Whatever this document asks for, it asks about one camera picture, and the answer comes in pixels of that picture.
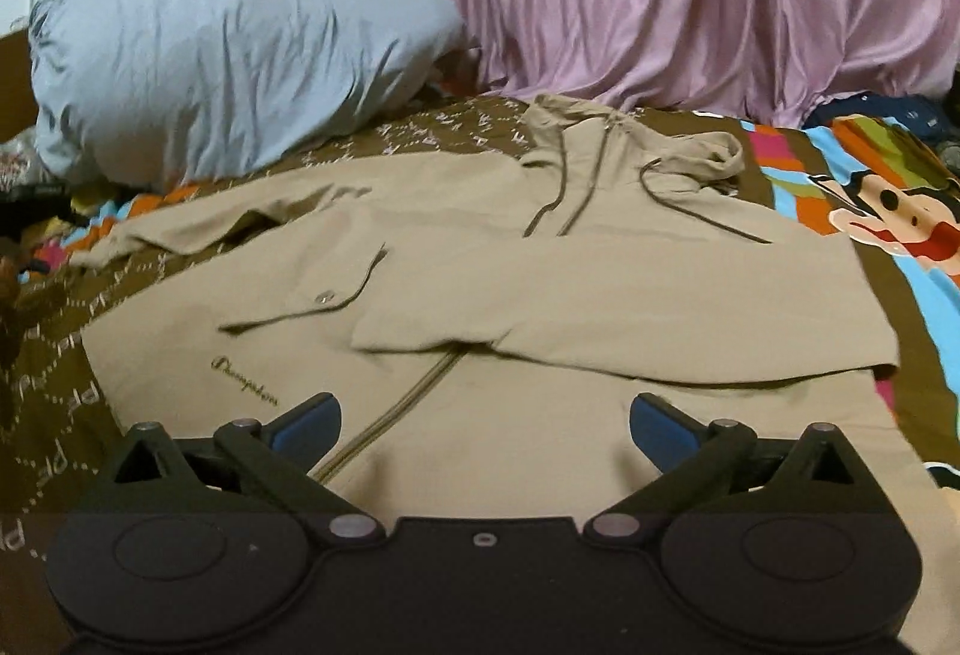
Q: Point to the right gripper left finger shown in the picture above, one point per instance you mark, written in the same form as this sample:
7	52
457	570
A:
260	466

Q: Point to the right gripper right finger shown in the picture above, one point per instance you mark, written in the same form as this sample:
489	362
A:
726	467

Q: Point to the beige Champion hooded jacket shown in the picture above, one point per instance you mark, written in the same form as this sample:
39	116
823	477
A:
525	324

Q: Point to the brown cartoon monkey bedsheet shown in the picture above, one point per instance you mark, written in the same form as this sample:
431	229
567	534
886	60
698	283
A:
885	212

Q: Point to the floral patterned pillow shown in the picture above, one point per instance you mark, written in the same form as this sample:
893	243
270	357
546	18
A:
20	163

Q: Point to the grey bundled duvet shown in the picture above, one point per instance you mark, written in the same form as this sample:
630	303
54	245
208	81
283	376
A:
153	94

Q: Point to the dark blue bag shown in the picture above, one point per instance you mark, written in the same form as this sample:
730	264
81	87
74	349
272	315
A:
919	115

